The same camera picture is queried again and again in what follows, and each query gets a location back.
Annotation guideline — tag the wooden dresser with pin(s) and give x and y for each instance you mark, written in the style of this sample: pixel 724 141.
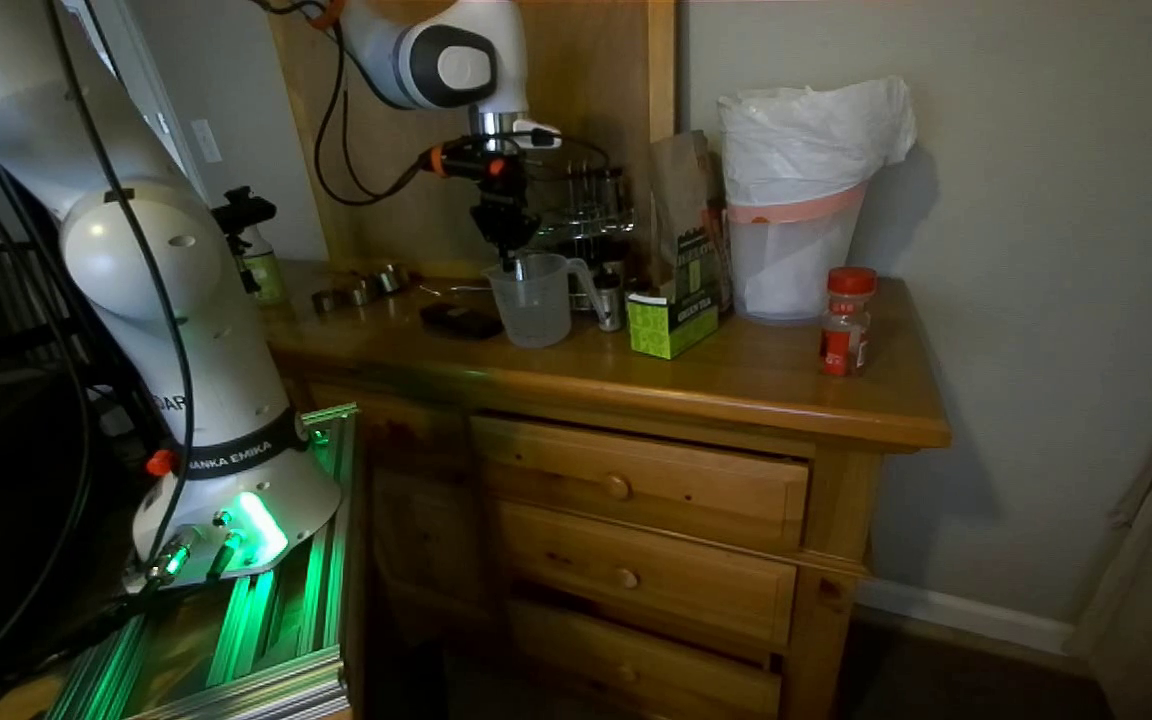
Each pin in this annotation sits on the wooden dresser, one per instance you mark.
pixel 677 536

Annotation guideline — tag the black camera on stand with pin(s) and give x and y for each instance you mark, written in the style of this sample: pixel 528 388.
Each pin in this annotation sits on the black camera on stand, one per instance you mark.
pixel 243 217

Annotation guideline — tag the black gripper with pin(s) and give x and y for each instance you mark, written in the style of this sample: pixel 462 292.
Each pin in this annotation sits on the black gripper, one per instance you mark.
pixel 498 164

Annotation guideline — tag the green and brown carton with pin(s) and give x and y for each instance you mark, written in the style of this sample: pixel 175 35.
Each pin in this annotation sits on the green and brown carton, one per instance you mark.
pixel 686 289

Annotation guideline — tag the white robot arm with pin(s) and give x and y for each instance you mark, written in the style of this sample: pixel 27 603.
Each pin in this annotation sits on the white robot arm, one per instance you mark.
pixel 159 268

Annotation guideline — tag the clear plastic jug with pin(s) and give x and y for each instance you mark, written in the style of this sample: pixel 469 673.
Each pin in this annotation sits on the clear plastic jug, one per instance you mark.
pixel 540 309

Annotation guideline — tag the white lined trash bin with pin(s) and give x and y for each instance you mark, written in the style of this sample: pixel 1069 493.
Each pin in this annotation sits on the white lined trash bin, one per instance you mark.
pixel 799 164

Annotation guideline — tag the black remote control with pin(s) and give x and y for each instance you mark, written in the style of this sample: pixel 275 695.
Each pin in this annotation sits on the black remote control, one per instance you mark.
pixel 462 322

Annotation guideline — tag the red lidded spice jar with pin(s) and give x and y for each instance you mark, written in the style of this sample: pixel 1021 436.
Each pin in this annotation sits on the red lidded spice jar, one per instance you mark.
pixel 844 322

